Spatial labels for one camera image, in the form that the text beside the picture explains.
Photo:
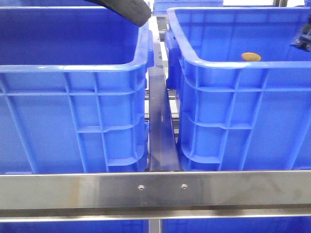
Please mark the yellow mushroom push button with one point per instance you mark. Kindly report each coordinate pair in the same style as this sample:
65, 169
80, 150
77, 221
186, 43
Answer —
250, 57

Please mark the red mushroom push button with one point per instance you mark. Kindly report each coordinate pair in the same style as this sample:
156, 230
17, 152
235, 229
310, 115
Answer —
302, 40

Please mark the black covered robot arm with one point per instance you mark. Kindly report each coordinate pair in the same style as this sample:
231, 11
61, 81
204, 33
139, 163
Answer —
136, 11

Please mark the left blue plastic crate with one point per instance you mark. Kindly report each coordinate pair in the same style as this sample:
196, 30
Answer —
72, 91

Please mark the blue plastic crate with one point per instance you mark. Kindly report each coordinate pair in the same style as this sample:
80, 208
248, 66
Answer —
237, 115
72, 91

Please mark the right blue plastic crate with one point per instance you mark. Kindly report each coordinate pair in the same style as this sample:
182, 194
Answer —
237, 115

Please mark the far right blue crate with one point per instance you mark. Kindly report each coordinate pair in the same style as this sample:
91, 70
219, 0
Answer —
161, 6

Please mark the lower left blue crate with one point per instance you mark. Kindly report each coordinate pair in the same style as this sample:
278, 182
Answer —
114, 226

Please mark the lower right blue crate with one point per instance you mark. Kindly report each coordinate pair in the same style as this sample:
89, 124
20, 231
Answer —
300, 224

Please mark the far left blue crate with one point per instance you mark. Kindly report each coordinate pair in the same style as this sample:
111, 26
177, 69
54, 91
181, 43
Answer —
28, 3

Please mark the steel vertical post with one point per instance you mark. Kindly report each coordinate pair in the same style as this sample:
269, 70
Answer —
155, 226

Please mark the stainless steel front rail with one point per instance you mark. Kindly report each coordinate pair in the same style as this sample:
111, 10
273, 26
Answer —
112, 196

